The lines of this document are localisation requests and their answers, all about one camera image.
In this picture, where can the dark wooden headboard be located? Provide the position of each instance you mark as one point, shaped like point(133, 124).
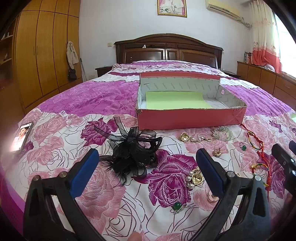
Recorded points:
point(168, 44)

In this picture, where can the gold framed wall picture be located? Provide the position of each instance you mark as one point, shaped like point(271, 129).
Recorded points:
point(172, 7)

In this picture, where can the floral pink purple bed blanket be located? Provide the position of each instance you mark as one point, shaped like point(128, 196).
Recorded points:
point(138, 208)

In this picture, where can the small green paper piece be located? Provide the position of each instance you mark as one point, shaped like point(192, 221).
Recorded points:
point(293, 117)

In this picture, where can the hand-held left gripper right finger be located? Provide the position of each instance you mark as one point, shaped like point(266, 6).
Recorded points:
point(208, 169)

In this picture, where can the hanging beige cloth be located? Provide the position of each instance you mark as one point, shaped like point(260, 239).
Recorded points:
point(72, 55)

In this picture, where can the bright window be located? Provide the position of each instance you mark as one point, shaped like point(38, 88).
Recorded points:
point(288, 46)

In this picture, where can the hanging black bag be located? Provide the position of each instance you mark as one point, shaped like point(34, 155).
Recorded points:
point(72, 75)

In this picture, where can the white and coral curtain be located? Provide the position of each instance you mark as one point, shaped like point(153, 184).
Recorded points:
point(263, 34)

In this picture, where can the white air conditioner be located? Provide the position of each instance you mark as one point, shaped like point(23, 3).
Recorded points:
point(224, 8)

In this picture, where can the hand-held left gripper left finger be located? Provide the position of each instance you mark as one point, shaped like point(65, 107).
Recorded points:
point(84, 169)

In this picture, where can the gold flower pearl earring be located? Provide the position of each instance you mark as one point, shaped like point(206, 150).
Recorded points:
point(196, 178)

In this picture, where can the light green paper sheet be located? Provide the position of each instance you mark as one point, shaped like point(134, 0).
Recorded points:
point(175, 100)

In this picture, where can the dark wooden nightstand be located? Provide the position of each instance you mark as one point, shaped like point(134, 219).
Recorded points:
point(103, 70)
point(231, 73)

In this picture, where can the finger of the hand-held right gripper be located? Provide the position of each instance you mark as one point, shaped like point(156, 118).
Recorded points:
point(293, 145)
point(281, 154)

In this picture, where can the pink flower gold hair clip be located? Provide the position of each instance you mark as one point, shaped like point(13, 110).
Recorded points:
point(211, 197)

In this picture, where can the pink cardboard box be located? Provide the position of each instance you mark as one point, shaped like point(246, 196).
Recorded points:
point(185, 120)

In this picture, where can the wooden wardrobe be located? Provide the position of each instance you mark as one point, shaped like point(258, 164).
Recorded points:
point(46, 58)

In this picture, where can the low wooden cabinet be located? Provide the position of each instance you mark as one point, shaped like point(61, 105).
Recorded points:
point(266, 76)

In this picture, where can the row of books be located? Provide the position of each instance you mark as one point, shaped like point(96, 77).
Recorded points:
point(248, 58)

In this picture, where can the gold pearl hair clip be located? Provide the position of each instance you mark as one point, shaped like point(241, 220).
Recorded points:
point(184, 137)

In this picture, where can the small gold earring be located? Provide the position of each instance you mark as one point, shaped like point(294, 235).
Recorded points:
point(217, 152)

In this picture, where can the black feather hair accessory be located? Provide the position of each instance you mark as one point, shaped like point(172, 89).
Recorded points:
point(131, 148)

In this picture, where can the smartphone with lit screen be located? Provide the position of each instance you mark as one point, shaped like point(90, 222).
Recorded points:
point(22, 136)

